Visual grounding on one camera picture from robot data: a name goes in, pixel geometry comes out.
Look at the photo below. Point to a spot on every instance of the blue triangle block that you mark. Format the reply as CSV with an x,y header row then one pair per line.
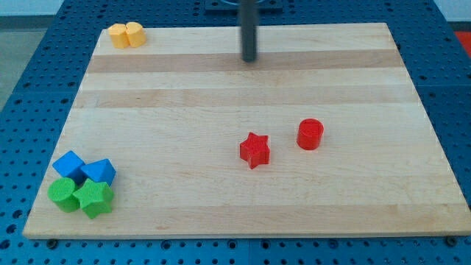
x,y
100,171

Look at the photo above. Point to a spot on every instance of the red star block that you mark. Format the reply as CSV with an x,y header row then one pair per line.
x,y
255,150

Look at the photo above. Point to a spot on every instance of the red cylinder block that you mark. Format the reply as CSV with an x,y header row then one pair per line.
x,y
310,132

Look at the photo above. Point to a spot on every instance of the light wooden board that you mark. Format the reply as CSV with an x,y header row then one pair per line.
x,y
170,116

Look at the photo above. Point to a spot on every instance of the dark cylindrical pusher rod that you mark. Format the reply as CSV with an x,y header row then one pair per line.
x,y
248,19

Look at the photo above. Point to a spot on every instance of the yellow heart block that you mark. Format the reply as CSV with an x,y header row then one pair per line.
x,y
135,33

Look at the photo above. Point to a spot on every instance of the yellow hexagon block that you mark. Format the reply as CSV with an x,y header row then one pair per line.
x,y
118,36

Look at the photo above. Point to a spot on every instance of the green star block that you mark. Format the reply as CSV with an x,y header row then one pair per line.
x,y
94,198

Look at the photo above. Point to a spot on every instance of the blue cube block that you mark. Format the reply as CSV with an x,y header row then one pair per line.
x,y
69,165

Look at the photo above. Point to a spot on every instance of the green cylinder block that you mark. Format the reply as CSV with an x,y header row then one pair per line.
x,y
61,193

